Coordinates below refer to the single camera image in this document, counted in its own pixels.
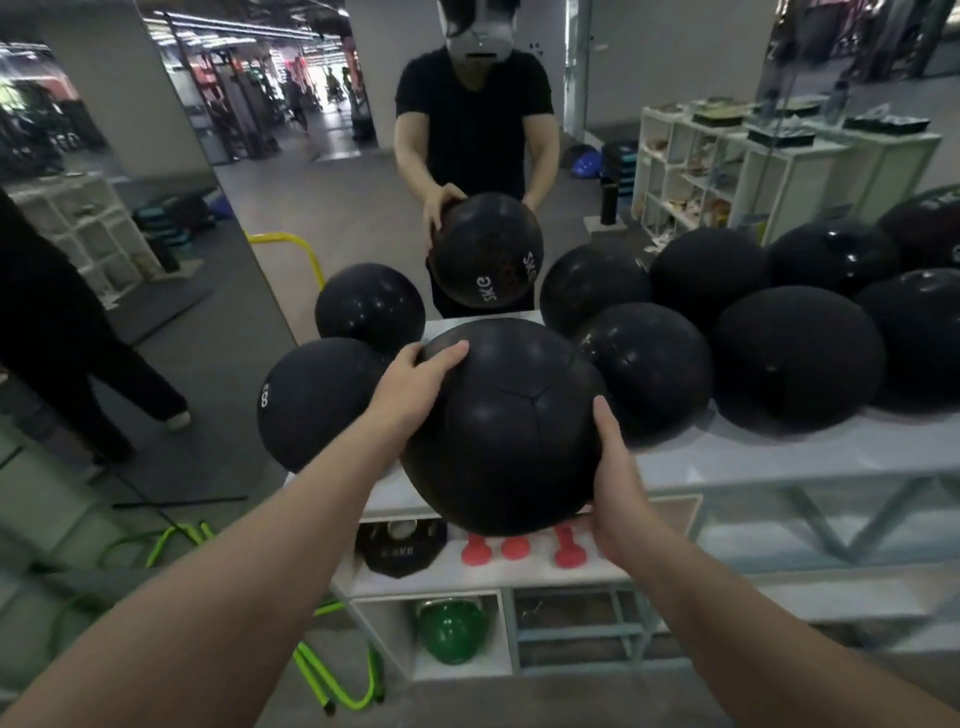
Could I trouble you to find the person's left forearm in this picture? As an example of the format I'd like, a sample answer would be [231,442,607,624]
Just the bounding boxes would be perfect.
[0,418,406,728]

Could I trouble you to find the black weight plate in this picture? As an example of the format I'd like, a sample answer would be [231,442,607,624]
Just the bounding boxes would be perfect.
[355,518,450,580]

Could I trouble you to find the green agility hurdle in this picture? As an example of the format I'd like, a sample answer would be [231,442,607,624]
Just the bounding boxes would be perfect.
[94,522,217,573]
[291,598,388,715]

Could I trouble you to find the black medicine ball white print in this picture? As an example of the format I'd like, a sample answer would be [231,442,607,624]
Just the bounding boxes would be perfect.
[256,336,393,474]

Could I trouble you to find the black rod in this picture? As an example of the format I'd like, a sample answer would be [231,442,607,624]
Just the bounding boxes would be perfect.
[111,494,249,512]

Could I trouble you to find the person's right hand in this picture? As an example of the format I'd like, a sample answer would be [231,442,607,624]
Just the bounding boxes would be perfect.
[589,395,666,573]

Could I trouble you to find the black seamed medicine ball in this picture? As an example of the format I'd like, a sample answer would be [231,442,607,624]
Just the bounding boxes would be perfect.
[399,318,610,538]

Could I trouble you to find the green kettlebell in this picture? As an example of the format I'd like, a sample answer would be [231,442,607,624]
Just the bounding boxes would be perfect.
[415,597,489,667]

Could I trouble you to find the person's left hand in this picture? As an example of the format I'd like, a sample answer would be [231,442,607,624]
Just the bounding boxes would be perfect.
[366,339,471,453]

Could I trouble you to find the white storage rack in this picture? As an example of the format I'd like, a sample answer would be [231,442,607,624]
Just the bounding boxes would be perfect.
[283,310,960,682]

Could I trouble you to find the person's right forearm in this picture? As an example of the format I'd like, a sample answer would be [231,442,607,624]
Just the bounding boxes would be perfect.
[624,525,960,728]

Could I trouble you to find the large wall mirror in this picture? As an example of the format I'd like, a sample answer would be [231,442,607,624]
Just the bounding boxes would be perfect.
[135,0,960,354]

